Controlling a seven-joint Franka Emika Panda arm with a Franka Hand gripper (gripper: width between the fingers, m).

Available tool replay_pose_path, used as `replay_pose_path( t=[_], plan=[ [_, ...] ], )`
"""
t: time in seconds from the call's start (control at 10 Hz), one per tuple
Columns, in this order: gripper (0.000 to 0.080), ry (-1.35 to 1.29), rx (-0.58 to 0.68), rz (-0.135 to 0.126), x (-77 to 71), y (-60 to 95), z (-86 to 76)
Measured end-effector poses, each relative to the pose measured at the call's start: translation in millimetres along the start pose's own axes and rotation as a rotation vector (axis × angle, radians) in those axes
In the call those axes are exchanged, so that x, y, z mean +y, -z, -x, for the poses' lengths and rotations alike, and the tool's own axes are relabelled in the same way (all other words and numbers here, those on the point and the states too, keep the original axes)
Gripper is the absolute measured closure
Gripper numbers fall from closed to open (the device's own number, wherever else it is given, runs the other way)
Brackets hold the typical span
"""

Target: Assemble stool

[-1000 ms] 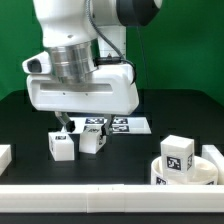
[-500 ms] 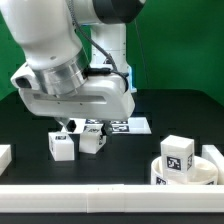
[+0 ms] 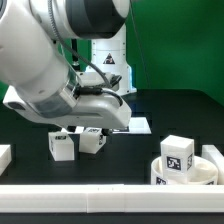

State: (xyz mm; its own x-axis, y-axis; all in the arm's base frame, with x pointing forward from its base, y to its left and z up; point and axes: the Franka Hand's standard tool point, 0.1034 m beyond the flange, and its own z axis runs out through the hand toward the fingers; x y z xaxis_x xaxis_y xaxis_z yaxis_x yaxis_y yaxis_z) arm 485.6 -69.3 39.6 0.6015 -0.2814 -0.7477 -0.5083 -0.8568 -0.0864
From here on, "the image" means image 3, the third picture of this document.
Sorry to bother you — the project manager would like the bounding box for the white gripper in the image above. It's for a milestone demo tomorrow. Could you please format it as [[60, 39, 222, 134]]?
[[3, 86, 131, 136]]

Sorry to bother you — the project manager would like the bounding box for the white round stool seat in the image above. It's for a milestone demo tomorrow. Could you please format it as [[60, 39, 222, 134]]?
[[151, 156, 218, 185]]

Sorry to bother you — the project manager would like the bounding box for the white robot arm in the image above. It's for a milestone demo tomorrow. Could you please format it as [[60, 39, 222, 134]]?
[[0, 0, 131, 129]]

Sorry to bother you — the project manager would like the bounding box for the white marker base sheet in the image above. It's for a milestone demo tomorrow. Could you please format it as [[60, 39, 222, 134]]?
[[61, 117, 151, 134]]

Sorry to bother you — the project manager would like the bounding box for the white front fence bar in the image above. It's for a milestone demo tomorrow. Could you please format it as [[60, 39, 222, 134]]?
[[0, 185, 224, 213]]

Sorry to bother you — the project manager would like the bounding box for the white left fence piece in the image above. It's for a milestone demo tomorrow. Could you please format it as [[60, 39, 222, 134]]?
[[0, 145, 12, 176]]

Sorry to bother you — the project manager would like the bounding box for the white fence piece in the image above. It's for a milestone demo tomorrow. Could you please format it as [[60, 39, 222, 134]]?
[[202, 145, 224, 185], [0, 145, 12, 176]]

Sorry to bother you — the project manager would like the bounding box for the white right fence piece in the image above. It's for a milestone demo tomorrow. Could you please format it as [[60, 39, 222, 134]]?
[[202, 145, 224, 185]]

